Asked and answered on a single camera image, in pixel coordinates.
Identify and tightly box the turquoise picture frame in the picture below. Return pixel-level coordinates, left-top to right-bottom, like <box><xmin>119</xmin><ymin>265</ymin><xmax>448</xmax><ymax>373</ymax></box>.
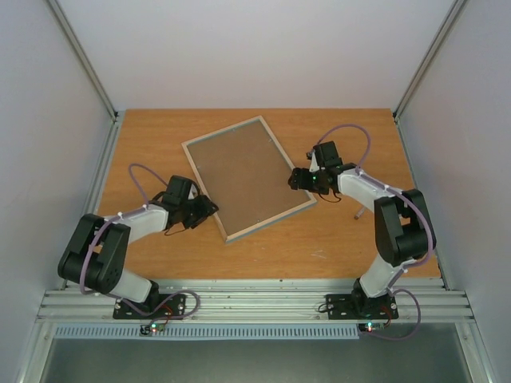
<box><xmin>181</xmin><ymin>116</ymin><xmax>317</xmax><ymax>243</ymax></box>

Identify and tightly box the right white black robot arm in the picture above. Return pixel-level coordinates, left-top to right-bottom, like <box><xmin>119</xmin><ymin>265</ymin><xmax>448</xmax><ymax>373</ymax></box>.
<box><xmin>288</xmin><ymin>141</ymin><xmax>436</xmax><ymax>322</ymax></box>

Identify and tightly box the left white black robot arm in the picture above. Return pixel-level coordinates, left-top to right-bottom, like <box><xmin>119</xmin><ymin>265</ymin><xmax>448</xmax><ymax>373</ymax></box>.
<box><xmin>57</xmin><ymin>176</ymin><xmax>219</xmax><ymax>318</ymax></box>

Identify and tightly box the small metal cylinder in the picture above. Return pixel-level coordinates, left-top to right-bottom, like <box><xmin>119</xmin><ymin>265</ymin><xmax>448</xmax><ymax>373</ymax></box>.
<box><xmin>354</xmin><ymin>207</ymin><xmax>366</xmax><ymax>220</ymax></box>

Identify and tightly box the left circuit board with LEDs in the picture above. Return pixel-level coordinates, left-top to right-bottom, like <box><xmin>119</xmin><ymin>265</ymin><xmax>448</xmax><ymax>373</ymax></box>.
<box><xmin>139</xmin><ymin>323</ymin><xmax>166</xmax><ymax>337</ymax></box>

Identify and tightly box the circuit board with leds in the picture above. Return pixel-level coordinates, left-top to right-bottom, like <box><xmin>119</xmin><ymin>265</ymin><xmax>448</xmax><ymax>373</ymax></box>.
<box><xmin>139</xmin><ymin>323</ymin><xmax>166</xmax><ymax>337</ymax></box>
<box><xmin>358</xmin><ymin>322</ymin><xmax>390</xmax><ymax>333</ymax></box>

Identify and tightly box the right circuit board with LEDs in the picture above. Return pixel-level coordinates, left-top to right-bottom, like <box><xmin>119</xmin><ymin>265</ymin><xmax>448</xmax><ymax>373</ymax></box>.
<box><xmin>358</xmin><ymin>322</ymin><xmax>390</xmax><ymax>333</ymax></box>

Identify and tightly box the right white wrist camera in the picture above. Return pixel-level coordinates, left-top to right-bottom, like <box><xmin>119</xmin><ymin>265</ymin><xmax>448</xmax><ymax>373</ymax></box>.
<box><xmin>307</xmin><ymin>149</ymin><xmax>320</xmax><ymax>173</ymax></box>

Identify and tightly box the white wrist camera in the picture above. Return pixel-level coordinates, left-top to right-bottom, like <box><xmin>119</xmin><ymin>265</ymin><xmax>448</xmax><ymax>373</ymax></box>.
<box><xmin>188</xmin><ymin>185</ymin><xmax>200</xmax><ymax>200</ymax></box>
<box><xmin>307</xmin><ymin>149</ymin><xmax>320</xmax><ymax>173</ymax></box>

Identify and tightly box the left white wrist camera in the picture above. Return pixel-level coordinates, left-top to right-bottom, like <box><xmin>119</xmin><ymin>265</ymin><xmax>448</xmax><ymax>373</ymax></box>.
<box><xmin>188</xmin><ymin>185</ymin><xmax>200</xmax><ymax>200</ymax></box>

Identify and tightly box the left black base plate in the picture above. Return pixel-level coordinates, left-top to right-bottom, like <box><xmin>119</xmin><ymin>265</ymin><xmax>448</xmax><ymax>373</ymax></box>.
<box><xmin>113</xmin><ymin>293</ymin><xmax>186</xmax><ymax>320</ymax></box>

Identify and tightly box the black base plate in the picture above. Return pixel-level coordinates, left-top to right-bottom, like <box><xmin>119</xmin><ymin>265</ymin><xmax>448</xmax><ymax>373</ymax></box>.
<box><xmin>113</xmin><ymin>293</ymin><xmax>186</xmax><ymax>320</ymax></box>
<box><xmin>325</xmin><ymin>293</ymin><xmax>399</xmax><ymax>321</ymax></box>

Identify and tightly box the grey slotted cable duct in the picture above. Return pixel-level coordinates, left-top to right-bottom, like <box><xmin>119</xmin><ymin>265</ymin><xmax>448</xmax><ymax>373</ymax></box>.
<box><xmin>53</xmin><ymin>323</ymin><xmax>359</xmax><ymax>341</ymax></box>

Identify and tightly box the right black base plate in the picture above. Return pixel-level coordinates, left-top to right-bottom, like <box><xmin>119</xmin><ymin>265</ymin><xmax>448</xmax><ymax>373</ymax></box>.
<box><xmin>325</xmin><ymin>293</ymin><xmax>399</xmax><ymax>321</ymax></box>

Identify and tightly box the right aluminium corner post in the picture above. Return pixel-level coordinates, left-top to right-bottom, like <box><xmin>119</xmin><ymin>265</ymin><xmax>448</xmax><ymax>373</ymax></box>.
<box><xmin>392</xmin><ymin>0</ymin><xmax>468</xmax><ymax>124</ymax></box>

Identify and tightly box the aluminium corner post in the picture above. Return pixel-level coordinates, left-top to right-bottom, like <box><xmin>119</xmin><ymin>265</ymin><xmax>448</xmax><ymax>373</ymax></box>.
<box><xmin>392</xmin><ymin>0</ymin><xmax>468</xmax><ymax>124</ymax></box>
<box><xmin>44</xmin><ymin>0</ymin><xmax>118</xmax><ymax>122</ymax></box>

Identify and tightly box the left aluminium corner post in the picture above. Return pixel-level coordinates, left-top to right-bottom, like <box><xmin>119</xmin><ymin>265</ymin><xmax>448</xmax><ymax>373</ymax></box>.
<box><xmin>44</xmin><ymin>0</ymin><xmax>118</xmax><ymax>122</ymax></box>

